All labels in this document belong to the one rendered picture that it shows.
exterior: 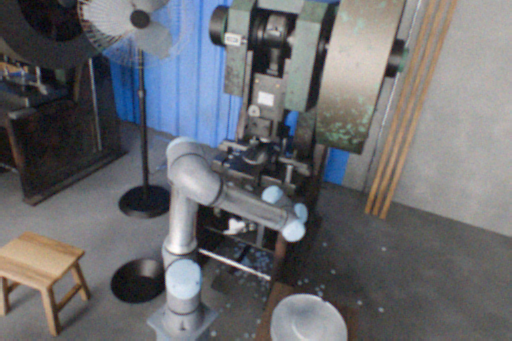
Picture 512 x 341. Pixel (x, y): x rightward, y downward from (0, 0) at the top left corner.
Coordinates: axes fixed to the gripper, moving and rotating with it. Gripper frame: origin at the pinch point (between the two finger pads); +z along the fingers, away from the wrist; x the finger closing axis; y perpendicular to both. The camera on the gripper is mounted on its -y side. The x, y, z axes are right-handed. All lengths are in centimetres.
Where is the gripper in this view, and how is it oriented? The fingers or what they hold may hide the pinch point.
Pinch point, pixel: (234, 226)
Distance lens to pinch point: 158.5
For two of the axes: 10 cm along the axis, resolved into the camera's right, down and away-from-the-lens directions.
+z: -7.9, 2.2, 5.8
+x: -5.3, 2.2, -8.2
